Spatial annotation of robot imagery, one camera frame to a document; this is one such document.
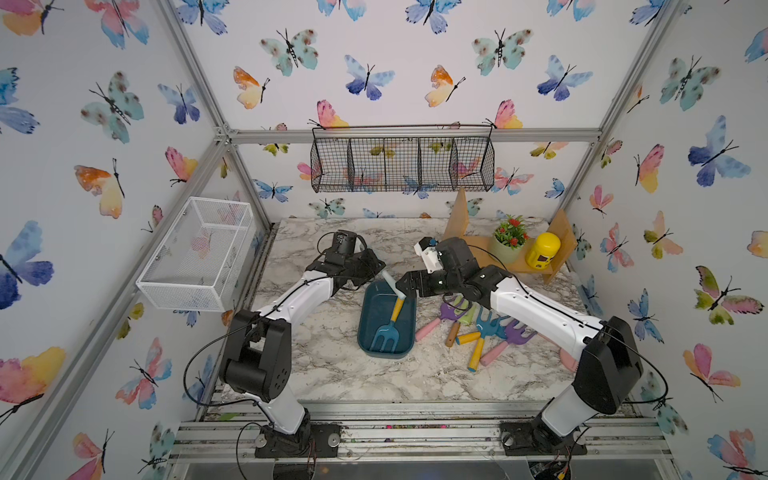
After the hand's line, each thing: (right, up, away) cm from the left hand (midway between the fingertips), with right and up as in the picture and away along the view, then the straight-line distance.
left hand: (388, 260), depth 88 cm
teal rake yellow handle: (+29, -21, +3) cm, 36 cm away
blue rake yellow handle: (0, -22, +3) cm, 22 cm away
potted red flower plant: (+36, +6, +2) cm, 37 cm away
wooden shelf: (+53, +9, +4) cm, 54 cm away
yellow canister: (+46, +2, +3) cm, 46 cm away
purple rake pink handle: (+18, -17, +7) cm, 26 cm away
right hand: (+6, -5, -9) cm, 11 cm away
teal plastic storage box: (-4, -15, +7) cm, 17 cm away
